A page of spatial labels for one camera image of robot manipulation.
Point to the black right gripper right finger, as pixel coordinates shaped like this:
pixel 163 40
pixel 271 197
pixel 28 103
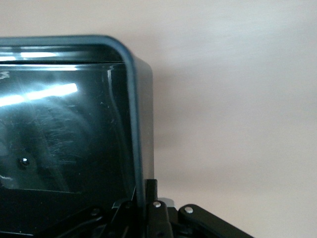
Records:
pixel 156 218

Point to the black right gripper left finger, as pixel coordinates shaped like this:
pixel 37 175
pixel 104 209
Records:
pixel 126 218

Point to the black rectangular plastic box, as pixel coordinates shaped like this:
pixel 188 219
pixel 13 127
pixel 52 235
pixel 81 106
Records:
pixel 74 124

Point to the brown table cover sheet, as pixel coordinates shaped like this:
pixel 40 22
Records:
pixel 223 99

